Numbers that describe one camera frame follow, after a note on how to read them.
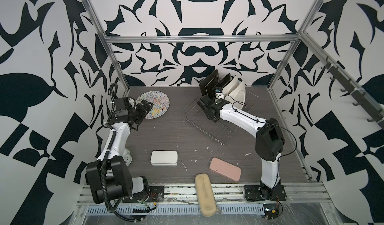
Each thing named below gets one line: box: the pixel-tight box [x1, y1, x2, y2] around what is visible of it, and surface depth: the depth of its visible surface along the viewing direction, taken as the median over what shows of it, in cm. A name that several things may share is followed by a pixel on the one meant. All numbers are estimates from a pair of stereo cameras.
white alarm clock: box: [122, 148, 133, 167], surface depth 83 cm
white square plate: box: [225, 79, 246, 110], surface depth 91 cm
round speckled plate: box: [136, 90, 170, 120], surface depth 113 cm
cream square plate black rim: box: [222, 75, 242, 96], surface depth 94 cm
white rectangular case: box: [150, 150, 179, 167], surface depth 84 cm
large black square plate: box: [199, 69, 220, 101], surface depth 99 cm
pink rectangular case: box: [209, 157, 242, 182], surface depth 82 cm
